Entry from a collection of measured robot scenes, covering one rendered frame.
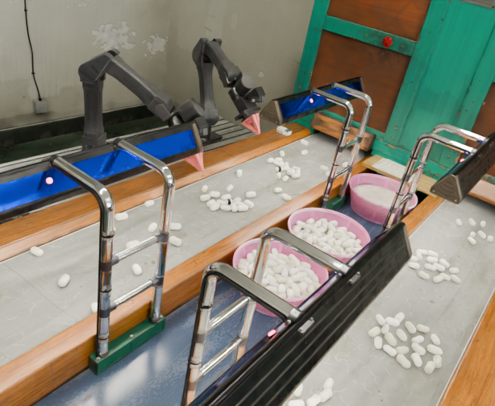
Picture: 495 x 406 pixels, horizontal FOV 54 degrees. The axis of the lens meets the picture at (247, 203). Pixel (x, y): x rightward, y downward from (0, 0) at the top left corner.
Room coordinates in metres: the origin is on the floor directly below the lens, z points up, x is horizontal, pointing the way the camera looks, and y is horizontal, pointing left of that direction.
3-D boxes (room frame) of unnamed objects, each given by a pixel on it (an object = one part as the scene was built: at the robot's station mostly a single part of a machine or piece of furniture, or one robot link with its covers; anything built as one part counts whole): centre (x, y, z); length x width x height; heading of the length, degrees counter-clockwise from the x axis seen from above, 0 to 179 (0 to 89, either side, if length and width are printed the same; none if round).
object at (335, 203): (1.64, -0.24, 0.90); 0.20 x 0.19 x 0.45; 149
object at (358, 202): (1.68, -0.50, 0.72); 0.27 x 0.27 x 0.10
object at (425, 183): (1.87, -0.62, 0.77); 0.33 x 0.15 x 0.01; 59
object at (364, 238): (1.31, -0.27, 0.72); 0.27 x 0.27 x 0.10
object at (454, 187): (1.39, -0.65, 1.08); 0.62 x 0.08 x 0.07; 149
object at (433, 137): (1.43, -0.58, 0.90); 0.20 x 0.19 x 0.45; 149
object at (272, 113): (1.68, -0.17, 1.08); 0.62 x 0.08 x 0.07; 149
